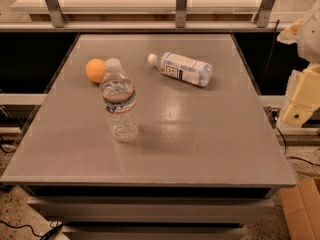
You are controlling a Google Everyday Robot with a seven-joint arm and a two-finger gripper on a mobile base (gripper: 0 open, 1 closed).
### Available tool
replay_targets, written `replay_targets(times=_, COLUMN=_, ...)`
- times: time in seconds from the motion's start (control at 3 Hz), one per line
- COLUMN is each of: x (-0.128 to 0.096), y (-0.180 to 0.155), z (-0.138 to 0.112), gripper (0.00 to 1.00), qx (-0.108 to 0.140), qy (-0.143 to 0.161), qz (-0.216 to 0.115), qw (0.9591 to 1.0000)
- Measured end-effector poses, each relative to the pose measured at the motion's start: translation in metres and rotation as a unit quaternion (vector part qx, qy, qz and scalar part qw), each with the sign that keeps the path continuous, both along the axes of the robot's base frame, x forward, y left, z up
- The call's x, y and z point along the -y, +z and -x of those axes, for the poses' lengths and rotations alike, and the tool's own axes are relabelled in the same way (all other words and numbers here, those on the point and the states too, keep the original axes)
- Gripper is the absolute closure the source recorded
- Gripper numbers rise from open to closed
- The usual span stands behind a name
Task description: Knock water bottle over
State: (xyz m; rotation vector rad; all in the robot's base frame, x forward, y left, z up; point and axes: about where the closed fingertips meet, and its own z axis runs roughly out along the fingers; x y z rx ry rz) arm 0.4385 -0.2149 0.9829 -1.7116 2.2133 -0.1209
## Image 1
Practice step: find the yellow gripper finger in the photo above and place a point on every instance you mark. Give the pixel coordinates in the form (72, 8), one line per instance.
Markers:
(290, 34)
(302, 97)

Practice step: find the clear water bottle blue label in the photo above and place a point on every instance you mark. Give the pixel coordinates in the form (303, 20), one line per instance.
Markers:
(119, 97)

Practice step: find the white labelled bottle lying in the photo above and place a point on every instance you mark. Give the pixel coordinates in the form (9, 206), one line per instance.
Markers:
(182, 68)

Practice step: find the cardboard box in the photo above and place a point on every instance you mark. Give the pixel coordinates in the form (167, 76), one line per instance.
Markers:
(301, 207)

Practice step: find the orange ball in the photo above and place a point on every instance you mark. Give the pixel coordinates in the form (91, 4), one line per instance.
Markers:
(95, 69)

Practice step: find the grey drawer cabinet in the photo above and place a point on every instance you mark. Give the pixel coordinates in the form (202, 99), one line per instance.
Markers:
(151, 211)

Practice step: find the metal rail frame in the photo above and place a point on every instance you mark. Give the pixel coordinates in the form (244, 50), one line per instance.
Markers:
(46, 15)

